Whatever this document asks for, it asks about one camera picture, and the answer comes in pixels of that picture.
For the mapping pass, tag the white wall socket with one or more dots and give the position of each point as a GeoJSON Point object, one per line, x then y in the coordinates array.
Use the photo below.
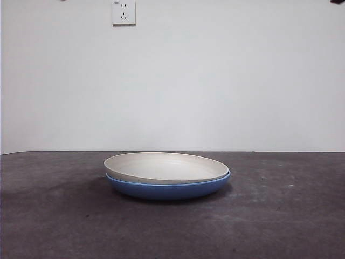
{"type": "Point", "coordinates": [124, 13]}

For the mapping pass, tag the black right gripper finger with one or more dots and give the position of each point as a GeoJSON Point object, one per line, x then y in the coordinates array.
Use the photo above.
{"type": "Point", "coordinates": [339, 1]}

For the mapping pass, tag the blue round plate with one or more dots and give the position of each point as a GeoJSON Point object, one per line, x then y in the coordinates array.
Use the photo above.
{"type": "Point", "coordinates": [167, 192]}

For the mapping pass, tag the white round plate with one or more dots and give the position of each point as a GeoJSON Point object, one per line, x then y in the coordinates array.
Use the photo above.
{"type": "Point", "coordinates": [167, 167]}

